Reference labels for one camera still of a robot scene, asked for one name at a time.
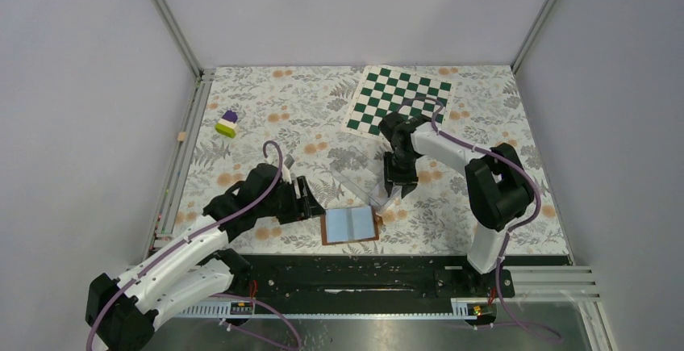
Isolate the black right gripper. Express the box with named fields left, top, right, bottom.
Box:
left=383, top=149, right=419, bottom=198

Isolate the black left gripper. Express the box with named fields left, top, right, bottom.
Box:
left=257, top=176, right=325, bottom=224

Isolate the brown leather card holder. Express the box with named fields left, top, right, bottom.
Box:
left=320, top=206, right=382, bottom=245

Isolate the clear plastic card box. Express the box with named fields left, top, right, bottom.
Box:
left=331, top=147, right=401, bottom=215

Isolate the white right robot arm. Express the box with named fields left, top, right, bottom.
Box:
left=379, top=112, right=540, bottom=296

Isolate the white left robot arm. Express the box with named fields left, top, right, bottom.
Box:
left=85, top=163, right=326, bottom=350

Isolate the floral patterned table mat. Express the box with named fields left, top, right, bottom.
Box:
left=164, top=65, right=569, bottom=255

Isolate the green white checkerboard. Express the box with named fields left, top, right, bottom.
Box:
left=341, top=65, right=456, bottom=142

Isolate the purple white green block stack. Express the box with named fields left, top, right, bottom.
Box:
left=215, top=110, right=238, bottom=138

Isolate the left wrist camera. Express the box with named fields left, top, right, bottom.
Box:
left=282, top=154, right=294, bottom=182

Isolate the white slotted cable duct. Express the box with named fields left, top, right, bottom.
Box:
left=176, top=298, right=497, bottom=320

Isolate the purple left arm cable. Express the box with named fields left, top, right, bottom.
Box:
left=85, top=140, right=303, bottom=351

